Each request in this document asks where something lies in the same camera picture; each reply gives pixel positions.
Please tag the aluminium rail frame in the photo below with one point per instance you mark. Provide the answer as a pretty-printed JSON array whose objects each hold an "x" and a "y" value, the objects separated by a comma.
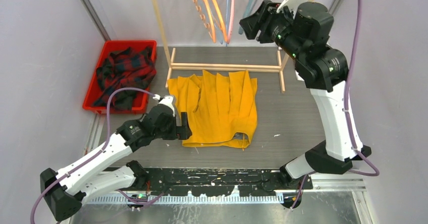
[{"x": 141, "y": 198}]

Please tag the red plaid garment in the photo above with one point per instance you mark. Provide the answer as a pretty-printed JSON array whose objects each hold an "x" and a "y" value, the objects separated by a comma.
[{"x": 122, "y": 69}]

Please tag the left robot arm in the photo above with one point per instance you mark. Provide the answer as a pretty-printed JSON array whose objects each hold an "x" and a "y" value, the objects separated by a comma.
[{"x": 65, "y": 191}]

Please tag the orange plastic hanger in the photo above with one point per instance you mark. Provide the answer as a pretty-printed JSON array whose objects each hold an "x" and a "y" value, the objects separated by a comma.
[{"x": 219, "y": 22}]

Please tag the orange notched hanger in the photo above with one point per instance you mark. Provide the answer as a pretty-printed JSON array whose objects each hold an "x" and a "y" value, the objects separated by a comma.
[{"x": 203, "y": 8}]

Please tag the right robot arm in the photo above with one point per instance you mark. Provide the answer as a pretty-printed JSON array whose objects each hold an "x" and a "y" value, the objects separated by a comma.
[{"x": 303, "y": 35}]

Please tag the pink plastic hanger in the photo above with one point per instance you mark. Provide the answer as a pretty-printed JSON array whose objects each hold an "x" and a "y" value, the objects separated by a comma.
[{"x": 231, "y": 12}]

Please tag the wooden clothes rack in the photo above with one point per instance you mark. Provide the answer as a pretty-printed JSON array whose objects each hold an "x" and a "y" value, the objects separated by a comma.
[{"x": 170, "y": 55}]

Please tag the teal plastic hanger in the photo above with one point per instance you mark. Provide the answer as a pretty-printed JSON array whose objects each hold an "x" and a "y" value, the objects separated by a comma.
[{"x": 249, "y": 7}]

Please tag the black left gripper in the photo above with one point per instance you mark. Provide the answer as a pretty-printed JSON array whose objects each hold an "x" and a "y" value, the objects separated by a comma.
[{"x": 182, "y": 132}]

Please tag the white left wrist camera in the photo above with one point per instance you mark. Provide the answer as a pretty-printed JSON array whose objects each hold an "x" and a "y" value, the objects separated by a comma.
[{"x": 168, "y": 100}]

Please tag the yellow pleated skirt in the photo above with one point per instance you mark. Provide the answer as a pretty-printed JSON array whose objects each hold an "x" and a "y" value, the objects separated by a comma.
[{"x": 221, "y": 109}]

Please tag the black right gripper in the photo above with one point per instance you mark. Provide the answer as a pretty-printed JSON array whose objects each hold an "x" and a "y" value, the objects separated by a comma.
[{"x": 268, "y": 15}]

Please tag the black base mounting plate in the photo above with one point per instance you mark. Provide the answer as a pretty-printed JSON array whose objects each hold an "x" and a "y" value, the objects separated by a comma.
[{"x": 213, "y": 182}]

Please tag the red plastic bin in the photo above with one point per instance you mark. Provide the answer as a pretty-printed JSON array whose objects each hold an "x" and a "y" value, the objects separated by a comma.
[{"x": 110, "y": 46}]

